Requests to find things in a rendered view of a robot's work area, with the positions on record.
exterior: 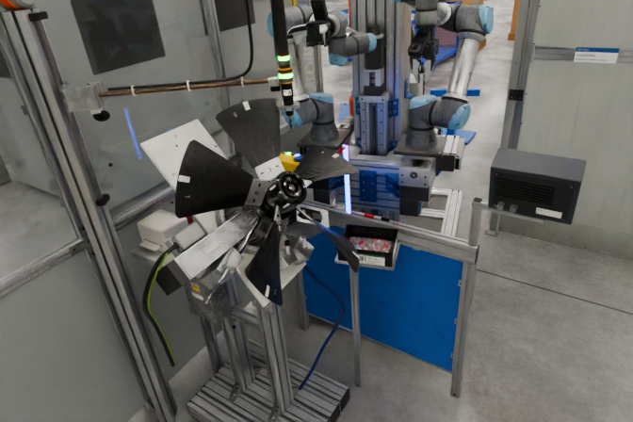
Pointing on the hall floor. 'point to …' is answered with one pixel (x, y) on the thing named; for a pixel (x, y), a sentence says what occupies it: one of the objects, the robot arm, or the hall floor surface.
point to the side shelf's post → (211, 344)
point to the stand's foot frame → (312, 395)
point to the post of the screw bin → (356, 326)
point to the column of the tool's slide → (34, 51)
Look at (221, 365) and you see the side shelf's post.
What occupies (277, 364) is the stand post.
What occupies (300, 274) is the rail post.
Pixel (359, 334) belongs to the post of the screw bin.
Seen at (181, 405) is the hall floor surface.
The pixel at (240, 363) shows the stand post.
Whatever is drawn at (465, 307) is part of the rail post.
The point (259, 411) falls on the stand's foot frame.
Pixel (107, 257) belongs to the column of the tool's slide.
